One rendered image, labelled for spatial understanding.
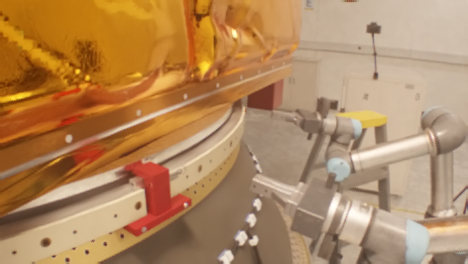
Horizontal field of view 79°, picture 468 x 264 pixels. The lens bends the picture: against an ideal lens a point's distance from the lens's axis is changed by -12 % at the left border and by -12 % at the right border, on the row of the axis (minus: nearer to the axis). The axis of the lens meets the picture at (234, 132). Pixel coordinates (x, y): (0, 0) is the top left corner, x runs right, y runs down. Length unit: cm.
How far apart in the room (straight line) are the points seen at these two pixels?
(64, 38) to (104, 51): 7
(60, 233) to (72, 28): 27
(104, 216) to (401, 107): 364
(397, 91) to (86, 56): 363
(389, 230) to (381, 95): 334
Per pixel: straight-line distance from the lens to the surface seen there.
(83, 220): 49
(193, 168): 62
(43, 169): 47
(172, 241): 63
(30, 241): 48
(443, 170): 130
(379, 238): 58
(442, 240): 73
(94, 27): 44
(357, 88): 385
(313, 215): 54
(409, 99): 390
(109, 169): 53
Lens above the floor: 196
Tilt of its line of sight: 18 degrees down
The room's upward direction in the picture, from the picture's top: 1 degrees clockwise
